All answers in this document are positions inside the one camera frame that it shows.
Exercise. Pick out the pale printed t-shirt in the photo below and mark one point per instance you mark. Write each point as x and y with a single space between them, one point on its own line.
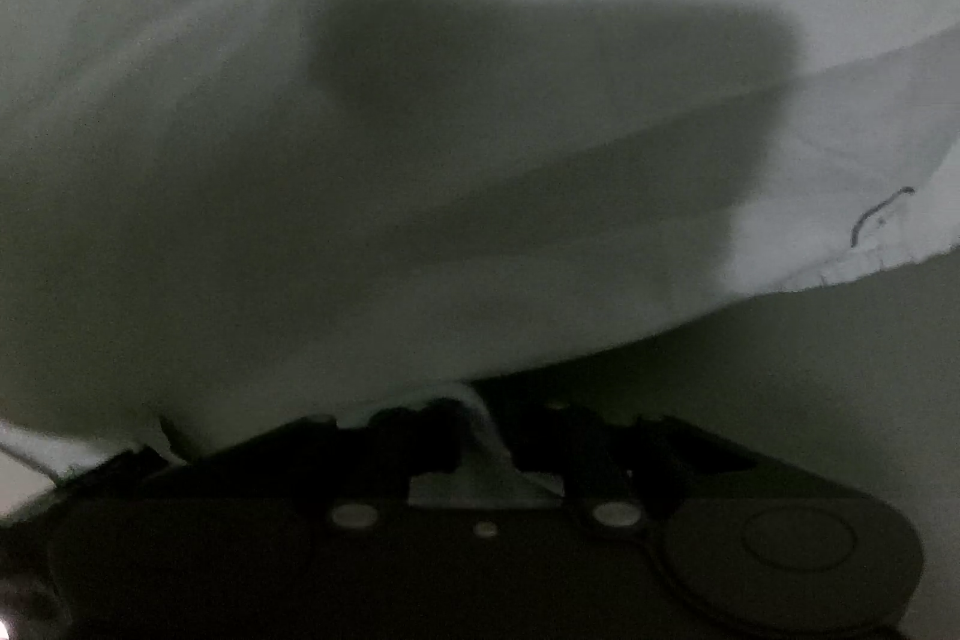
375 85

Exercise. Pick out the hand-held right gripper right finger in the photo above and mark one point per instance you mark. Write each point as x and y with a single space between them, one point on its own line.
544 437

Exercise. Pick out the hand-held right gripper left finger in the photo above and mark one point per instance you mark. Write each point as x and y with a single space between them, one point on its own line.
431 437

